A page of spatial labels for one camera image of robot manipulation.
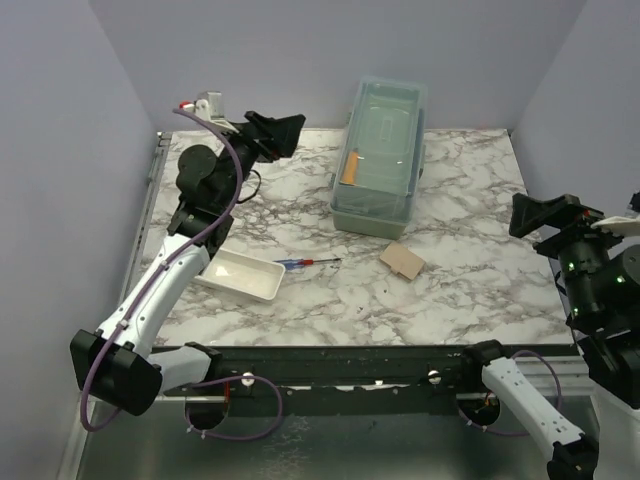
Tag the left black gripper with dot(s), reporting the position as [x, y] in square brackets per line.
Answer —
[269, 138]

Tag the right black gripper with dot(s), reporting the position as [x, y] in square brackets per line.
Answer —
[528, 210]

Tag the white rectangular plastic tray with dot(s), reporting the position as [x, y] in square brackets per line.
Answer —
[244, 275]

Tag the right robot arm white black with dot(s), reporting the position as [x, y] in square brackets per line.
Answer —
[602, 292]

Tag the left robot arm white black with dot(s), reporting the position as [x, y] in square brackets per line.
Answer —
[115, 363]

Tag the orange tool inside toolbox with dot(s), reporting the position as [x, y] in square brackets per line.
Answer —
[350, 168]

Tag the translucent green plastic toolbox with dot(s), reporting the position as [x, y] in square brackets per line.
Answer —
[386, 127]

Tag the blue red screwdriver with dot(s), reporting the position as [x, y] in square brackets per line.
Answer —
[291, 264]

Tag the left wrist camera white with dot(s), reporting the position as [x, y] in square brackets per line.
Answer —
[207, 106]

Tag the aluminium frame rail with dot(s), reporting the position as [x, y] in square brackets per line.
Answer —
[70, 463]

